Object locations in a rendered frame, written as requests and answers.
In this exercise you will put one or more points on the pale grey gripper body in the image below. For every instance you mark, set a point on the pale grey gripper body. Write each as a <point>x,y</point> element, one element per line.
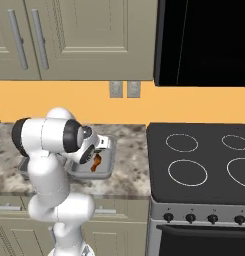
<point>98,153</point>

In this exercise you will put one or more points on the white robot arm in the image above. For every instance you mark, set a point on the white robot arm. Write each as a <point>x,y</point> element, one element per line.
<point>47,173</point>

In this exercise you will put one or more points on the brown chicken drumstick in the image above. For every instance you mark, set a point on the brown chicken drumstick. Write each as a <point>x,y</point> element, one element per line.
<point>95,163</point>

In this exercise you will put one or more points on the grey tupperware container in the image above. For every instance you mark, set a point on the grey tupperware container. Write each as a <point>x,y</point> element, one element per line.
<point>106,166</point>

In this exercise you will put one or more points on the beige drawer front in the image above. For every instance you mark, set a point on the beige drawer front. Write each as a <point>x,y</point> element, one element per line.
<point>130,208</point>
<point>10,201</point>

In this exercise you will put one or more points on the beige base cupboard door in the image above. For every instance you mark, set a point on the beige base cupboard door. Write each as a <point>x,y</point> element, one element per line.
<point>17,238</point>
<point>117,238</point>

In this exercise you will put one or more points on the black stove knob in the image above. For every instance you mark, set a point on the black stove knob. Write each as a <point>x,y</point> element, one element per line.
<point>168,217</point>
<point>190,218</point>
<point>212,219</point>
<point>239,219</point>

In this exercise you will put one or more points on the black and steel stove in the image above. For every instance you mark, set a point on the black and steel stove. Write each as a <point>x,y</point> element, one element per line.
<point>200,186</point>

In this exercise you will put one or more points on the black microwave oven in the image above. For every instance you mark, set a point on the black microwave oven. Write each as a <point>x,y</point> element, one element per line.
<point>210,40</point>

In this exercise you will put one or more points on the grey wall socket plate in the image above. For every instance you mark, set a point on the grey wall socket plate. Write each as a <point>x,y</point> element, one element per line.
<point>133,89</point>
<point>116,89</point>

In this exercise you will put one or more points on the beige wall cupboard door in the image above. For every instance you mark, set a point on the beige wall cupboard door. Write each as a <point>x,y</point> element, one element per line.
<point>10,36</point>
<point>100,36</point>

